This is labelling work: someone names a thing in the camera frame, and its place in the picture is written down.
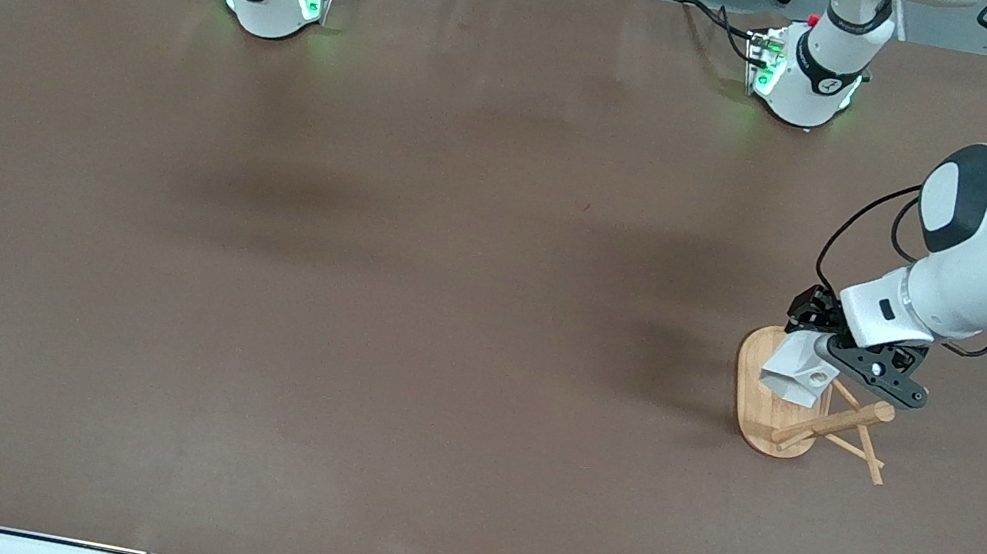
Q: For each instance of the white faceted cup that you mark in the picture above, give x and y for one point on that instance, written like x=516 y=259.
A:
x=797 y=371

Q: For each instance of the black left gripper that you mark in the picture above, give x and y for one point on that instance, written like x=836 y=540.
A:
x=814 y=312

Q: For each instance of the wooden cup rack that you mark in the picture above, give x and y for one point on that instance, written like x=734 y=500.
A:
x=767 y=422

